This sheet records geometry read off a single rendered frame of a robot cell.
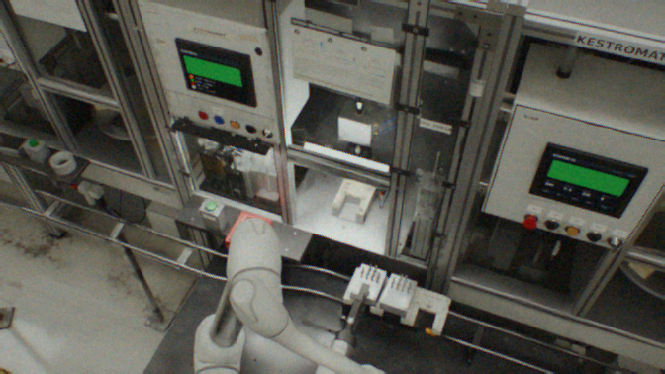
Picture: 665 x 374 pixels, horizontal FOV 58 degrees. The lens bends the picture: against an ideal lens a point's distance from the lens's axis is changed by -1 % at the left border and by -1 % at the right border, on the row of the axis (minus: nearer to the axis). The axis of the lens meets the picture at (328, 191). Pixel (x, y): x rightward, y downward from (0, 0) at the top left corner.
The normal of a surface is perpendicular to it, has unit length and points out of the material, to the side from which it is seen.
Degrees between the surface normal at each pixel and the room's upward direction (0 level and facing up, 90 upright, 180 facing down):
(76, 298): 0
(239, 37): 90
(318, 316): 0
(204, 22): 90
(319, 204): 0
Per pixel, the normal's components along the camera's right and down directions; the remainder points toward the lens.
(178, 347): -0.01, -0.63
